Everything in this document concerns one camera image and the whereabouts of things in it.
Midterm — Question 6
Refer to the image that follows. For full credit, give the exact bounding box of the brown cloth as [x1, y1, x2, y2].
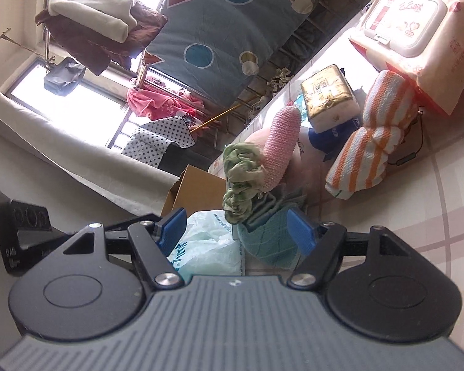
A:
[35, 0, 170, 78]

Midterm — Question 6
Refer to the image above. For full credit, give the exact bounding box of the pink knitted sponge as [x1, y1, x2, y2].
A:
[262, 107, 301, 193]

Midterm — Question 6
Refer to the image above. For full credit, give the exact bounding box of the pink clothing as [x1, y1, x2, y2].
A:
[126, 77, 208, 123]

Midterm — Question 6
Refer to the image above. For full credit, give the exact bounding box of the teal towel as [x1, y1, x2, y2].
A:
[238, 191, 310, 270]

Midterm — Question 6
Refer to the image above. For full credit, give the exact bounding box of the dark hanging bag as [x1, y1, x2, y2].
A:
[43, 57, 87, 97]

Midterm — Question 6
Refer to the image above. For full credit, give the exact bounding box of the grey quilt with circles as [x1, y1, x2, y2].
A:
[145, 0, 349, 83]

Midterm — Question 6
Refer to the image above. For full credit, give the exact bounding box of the pink white wet wipes pack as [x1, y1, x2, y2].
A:
[349, 0, 464, 117]

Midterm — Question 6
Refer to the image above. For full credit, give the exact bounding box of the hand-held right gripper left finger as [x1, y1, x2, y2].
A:
[64, 207, 187, 290]

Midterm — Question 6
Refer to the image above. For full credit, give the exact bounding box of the green scrunchie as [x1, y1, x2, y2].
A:
[221, 143, 266, 225]

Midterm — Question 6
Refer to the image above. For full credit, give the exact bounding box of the yellow stick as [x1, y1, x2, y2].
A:
[191, 102, 243, 134]

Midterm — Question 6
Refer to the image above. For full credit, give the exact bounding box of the pink plush toy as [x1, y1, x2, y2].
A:
[242, 127, 316, 192]

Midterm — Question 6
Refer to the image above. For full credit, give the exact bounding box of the blue white soft packet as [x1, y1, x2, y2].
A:
[299, 116, 363, 159]

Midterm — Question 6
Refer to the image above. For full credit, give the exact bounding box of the star print cloth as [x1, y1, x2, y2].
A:
[122, 115, 198, 169]

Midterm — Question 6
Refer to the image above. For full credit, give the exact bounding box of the orange striped towel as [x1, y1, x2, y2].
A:
[325, 70, 419, 201]

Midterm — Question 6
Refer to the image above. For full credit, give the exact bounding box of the black cable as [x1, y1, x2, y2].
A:
[387, 108, 427, 168]

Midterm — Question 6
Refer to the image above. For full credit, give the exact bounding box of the white plastic bag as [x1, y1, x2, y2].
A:
[166, 209, 243, 278]

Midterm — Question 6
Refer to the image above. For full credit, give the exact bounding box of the white folded blanket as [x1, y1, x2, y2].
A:
[47, 0, 144, 43]

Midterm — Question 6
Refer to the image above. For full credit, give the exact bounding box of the cardboard box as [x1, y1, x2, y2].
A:
[160, 164, 227, 222]

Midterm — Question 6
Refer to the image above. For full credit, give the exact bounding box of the cream curtain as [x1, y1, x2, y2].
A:
[0, 81, 181, 217]

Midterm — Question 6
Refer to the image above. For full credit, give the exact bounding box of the metal drying rack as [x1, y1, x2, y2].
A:
[0, 27, 57, 65]

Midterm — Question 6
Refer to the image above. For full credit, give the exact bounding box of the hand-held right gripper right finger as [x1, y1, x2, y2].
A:
[287, 208, 410, 290]

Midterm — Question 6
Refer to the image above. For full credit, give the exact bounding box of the gold tissue pack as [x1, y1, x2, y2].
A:
[300, 64, 363, 133]

